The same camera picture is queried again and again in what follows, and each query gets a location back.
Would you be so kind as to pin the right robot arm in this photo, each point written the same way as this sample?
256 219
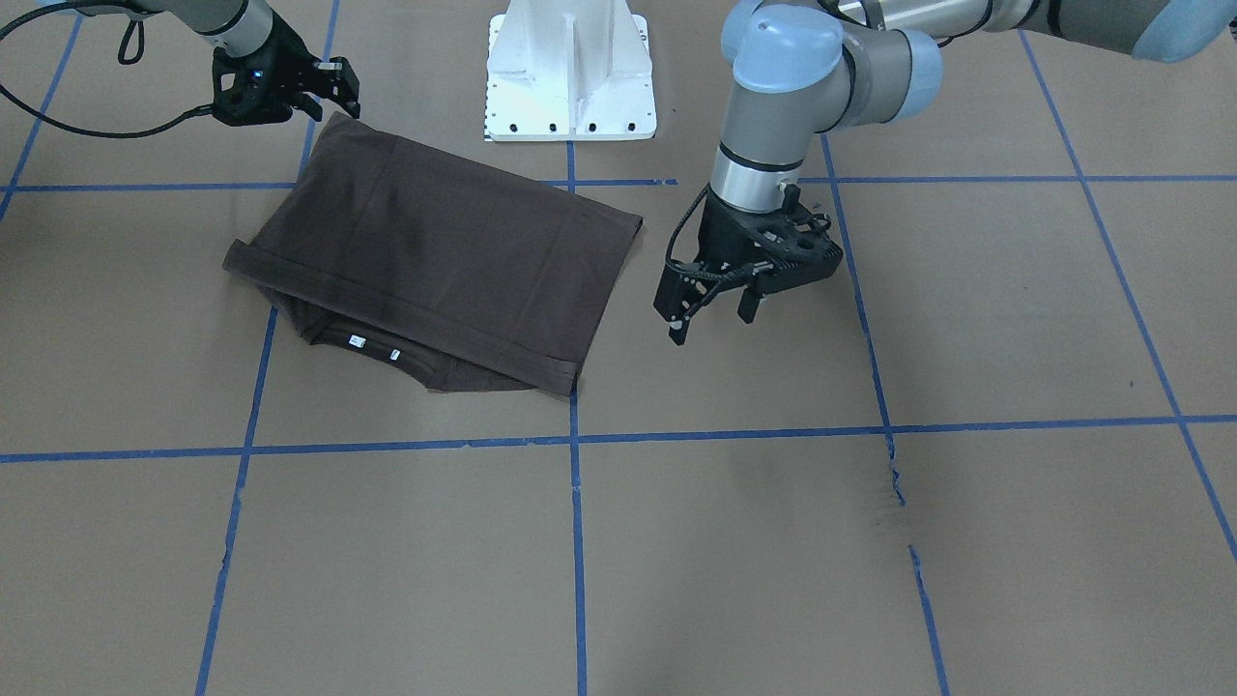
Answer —
240 27

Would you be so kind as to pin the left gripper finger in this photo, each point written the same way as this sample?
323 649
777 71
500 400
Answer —
681 292
752 298

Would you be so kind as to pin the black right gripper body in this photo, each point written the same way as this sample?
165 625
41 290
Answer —
283 60

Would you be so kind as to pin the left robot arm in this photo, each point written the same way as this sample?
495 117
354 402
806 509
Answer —
806 67

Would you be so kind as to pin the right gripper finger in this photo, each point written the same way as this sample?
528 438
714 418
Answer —
340 95
335 70

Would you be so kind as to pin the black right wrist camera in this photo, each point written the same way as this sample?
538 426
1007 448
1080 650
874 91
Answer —
246 89

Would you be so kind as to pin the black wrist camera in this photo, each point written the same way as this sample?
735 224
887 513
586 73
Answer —
246 89
793 246

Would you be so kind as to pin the brown t-shirt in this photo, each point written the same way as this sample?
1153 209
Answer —
466 277

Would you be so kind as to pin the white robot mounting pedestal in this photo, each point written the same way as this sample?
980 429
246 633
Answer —
569 71

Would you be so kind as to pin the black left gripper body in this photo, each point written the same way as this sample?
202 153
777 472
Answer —
717 235

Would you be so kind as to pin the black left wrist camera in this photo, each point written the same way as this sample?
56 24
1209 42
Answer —
793 246

